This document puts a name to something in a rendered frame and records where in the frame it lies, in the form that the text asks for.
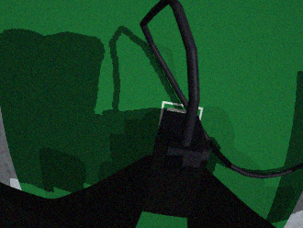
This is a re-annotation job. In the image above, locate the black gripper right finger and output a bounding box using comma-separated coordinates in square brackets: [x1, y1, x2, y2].
[187, 169, 276, 228]

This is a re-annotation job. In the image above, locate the green circuit board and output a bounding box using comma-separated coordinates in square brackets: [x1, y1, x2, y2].
[0, 0, 303, 228]

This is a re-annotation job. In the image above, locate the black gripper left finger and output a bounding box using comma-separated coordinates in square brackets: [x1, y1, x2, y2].
[0, 155, 152, 228]

